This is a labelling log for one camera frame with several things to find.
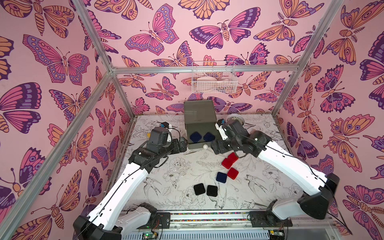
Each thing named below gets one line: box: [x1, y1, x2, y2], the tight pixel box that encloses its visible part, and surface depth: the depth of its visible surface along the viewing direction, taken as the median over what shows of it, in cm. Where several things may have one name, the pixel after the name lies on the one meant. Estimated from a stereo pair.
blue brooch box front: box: [189, 131, 202, 143], surface depth 90 cm
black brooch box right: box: [206, 185, 218, 197], surface depth 83 cm
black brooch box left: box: [193, 183, 206, 196], surface depth 85 cm
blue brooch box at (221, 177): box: [216, 171, 227, 184], surface depth 89 cm
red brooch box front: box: [227, 167, 239, 180], surface depth 90 cm
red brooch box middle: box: [221, 158, 233, 169], surface depth 94 cm
